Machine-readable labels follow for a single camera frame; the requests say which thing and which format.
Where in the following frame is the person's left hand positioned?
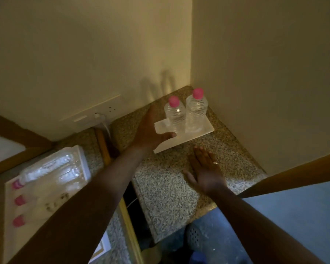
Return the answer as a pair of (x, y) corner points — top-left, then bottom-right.
(132, 105), (177, 152)

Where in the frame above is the person's right hand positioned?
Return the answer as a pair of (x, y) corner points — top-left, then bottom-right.
(183, 147), (228, 196)

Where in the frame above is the person's right forearm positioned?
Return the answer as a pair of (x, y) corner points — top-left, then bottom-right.
(208, 186), (321, 264)

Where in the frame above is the person's left forearm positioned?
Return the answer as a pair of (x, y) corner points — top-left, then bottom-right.
(7, 144), (144, 264)

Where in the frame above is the clear water bottle pink cap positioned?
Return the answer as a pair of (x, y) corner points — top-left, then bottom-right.
(185, 88), (208, 133)
(14, 168), (84, 207)
(12, 190), (69, 228)
(12, 151), (81, 190)
(164, 96), (186, 133)

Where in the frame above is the small white tray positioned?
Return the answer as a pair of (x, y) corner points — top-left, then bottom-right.
(153, 113), (215, 154)

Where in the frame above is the white perforated bin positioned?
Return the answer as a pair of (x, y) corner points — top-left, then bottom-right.
(184, 222), (210, 252)

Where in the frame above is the white printed paper card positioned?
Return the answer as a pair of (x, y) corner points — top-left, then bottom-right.
(89, 230), (112, 263)

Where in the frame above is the large white tray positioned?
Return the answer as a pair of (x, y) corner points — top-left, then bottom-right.
(3, 145), (93, 264)

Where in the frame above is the white charger cable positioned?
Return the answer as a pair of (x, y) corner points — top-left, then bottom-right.
(100, 115), (112, 138)

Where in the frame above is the white wall socket plate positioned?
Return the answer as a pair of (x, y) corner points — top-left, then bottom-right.
(59, 93), (122, 134)

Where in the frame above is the wooden door frame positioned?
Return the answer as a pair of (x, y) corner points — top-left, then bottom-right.
(237, 151), (330, 199)

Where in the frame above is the wooden mirror frame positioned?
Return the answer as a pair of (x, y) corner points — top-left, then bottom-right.
(0, 110), (56, 179)

